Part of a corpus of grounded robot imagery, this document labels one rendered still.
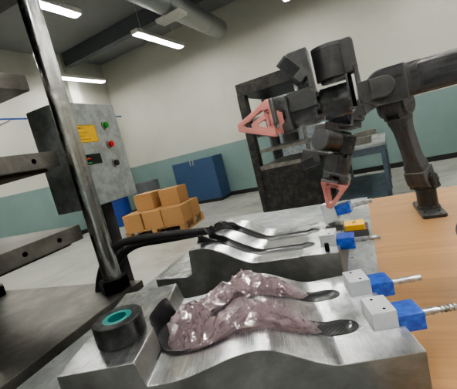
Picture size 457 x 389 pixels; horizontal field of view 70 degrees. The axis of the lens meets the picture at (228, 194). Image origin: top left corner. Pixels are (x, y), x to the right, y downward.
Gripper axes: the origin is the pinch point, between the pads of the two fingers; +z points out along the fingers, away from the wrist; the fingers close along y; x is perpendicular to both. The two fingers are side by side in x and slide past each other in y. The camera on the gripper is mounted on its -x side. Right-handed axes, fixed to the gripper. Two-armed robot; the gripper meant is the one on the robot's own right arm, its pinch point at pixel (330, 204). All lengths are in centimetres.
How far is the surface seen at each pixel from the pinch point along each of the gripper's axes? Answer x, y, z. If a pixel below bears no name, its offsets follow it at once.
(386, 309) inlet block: 15.9, 44.5, 5.7
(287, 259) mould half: -4.2, 23.5, 10.9
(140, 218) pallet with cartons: -348, -339, 158
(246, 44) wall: -322, -613, -205
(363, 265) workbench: 12.0, 9.4, 11.9
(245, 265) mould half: -14.0, 24.2, 15.4
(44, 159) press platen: -83, 29, 1
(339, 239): 5.5, 18.3, 4.5
